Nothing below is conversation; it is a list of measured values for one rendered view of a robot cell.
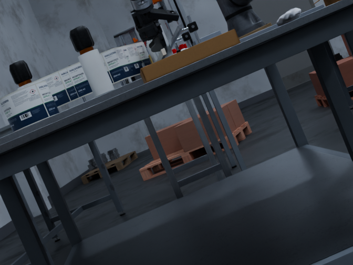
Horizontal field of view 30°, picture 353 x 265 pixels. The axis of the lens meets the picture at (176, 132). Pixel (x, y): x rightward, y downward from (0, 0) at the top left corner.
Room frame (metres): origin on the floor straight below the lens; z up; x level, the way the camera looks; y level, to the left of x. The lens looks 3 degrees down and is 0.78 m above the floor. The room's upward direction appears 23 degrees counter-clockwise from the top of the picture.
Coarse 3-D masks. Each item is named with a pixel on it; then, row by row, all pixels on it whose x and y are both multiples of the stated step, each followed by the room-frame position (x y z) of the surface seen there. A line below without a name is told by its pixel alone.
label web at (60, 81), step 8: (56, 72) 2.91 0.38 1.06; (64, 72) 2.91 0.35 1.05; (40, 80) 2.92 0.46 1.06; (48, 80) 2.92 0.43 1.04; (56, 80) 2.91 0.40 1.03; (64, 80) 2.91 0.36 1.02; (56, 88) 2.92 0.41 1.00; (64, 88) 2.91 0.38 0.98; (72, 88) 2.91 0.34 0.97; (56, 96) 2.92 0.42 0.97; (64, 96) 2.91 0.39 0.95; (72, 96) 2.91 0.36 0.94; (56, 104) 2.92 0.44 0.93; (64, 104) 2.91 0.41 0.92
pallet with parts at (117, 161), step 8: (112, 152) 10.92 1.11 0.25; (88, 160) 10.62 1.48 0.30; (104, 160) 10.96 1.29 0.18; (112, 160) 10.88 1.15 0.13; (120, 160) 10.14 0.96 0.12; (128, 160) 10.48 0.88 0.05; (96, 168) 10.60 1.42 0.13; (112, 168) 10.55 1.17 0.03; (120, 168) 10.05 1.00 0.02; (88, 176) 10.16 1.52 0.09; (96, 176) 10.59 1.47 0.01
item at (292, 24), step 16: (352, 0) 1.66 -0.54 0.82; (304, 16) 1.65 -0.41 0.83; (320, 16) 1.65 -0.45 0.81; (272, 32) 1.65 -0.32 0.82; (288, 32) 1.82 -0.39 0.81; (240, 48) 1.65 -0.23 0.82; (192, 64) 1.64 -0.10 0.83; (208, 64) 1.64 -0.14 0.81; (160, 80) 1.64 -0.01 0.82; (128, 96) 1.63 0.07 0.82; (80, 112) 1.63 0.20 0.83; (96, 112) 1.63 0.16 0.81; (48, 128) 1.63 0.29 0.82; (16, 144) 1.62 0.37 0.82
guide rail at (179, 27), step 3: (180, 24) 1.99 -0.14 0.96; (177, 27) 2.03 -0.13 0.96; (180, 27) 1.99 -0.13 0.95; (177, 30) 2.07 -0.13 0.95; (180, 30) 2.05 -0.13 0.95; (174, 33) 2.19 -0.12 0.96; (177, 33) 2.11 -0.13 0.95; (174, 36) 2.24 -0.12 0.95; (177, 36) 2.22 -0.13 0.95; (171, 39) 2.40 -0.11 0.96; (174, 39) 2.30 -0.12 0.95; (171, 42) 2.45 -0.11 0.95; (174, 42) 2.43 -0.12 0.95; (171, 45) 2.52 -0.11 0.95; (171, 48) 2.70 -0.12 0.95
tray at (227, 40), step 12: (216, 36) 1.67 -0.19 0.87; (228, 36) 1.67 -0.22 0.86; (192, 48) 1.67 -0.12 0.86; (204, 48) 1.67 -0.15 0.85; (216, 48) 1.67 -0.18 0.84; (168, 60) 1.67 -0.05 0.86; (180, 60) 1.67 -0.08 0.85; (192, 60) 1.67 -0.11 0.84; (144, 72) 1.67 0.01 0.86; (156, 72) 1.67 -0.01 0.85; (168, 72) 1.67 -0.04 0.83
